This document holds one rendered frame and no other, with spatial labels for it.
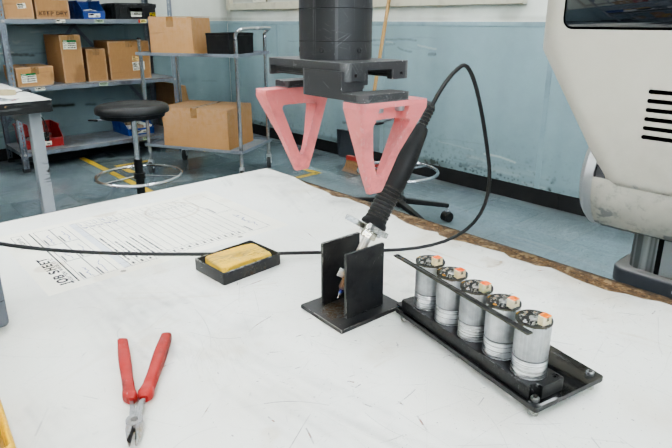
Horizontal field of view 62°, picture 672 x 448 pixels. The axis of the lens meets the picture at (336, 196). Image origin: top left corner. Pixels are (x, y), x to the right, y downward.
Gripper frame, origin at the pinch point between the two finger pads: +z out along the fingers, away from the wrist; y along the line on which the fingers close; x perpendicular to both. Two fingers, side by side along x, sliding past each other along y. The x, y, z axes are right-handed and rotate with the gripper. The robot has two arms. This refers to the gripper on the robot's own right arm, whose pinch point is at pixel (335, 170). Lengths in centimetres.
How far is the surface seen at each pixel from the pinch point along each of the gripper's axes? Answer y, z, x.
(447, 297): 9.4, 9.3, 4.1
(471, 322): 12.2, 10.1, 3.7
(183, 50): -314, 3, 128
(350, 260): 1.4, 7.8, 0.7
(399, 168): 0.2, 0.9, 7.4
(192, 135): -311, 57, 129
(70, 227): -39.8, 13.6, -12.2
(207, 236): -25.7, 13.6, 0.3
